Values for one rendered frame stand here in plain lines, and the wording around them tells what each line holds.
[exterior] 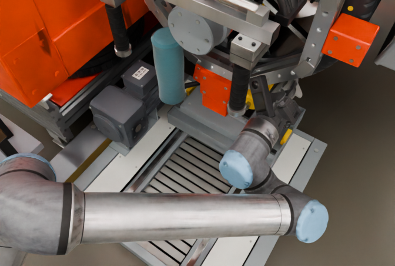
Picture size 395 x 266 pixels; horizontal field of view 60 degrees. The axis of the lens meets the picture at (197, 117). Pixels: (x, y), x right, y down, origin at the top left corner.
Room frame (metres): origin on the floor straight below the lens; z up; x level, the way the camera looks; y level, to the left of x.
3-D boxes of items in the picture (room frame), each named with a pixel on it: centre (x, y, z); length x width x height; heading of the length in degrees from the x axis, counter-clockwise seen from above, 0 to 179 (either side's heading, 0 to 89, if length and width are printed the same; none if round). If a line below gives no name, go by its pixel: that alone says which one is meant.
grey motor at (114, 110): (0.88, 0.22, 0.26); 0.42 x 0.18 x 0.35; 146
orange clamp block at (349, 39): (0.59, -0.34, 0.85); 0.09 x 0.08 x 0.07; 56
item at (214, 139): (0.91, -0.17, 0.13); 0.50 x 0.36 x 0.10; 56
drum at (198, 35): (0.71, -0.04, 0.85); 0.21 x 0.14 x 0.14; 146
